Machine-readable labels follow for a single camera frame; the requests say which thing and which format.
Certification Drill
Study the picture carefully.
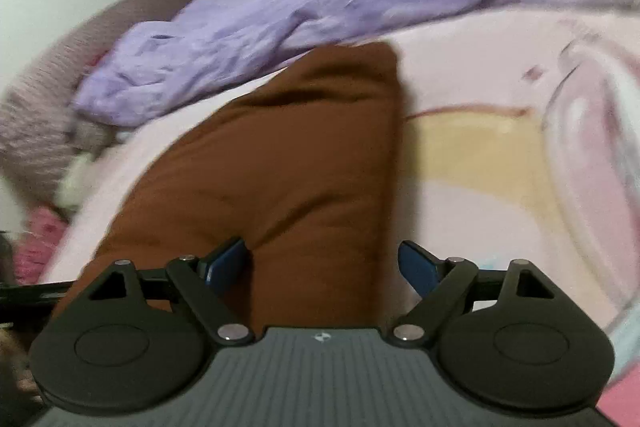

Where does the beige fuzzy plush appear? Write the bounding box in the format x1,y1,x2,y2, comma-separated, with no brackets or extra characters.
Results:
54,119,132,210

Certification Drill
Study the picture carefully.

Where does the pink printed blanket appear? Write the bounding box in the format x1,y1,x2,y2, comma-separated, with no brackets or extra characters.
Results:
38,5,640,408

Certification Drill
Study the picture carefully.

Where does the purple duvet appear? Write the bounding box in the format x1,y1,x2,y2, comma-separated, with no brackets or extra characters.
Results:
73,0,640,128

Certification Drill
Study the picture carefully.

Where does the brown coat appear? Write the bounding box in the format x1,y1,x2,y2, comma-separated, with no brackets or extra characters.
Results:
50,41,407,333

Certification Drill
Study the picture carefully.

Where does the mauve quilted headboard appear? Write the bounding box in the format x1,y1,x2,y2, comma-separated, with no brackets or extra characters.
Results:
0,0,215,208

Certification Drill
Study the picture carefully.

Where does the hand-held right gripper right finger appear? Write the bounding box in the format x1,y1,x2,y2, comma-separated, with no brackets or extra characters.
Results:
391,239,552,347

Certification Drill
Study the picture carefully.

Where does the pink fuzzy cloth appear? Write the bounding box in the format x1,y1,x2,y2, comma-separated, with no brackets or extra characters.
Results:
12,205,72,286

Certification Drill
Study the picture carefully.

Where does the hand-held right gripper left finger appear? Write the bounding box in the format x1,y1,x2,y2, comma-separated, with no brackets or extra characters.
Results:
84,237,256,348

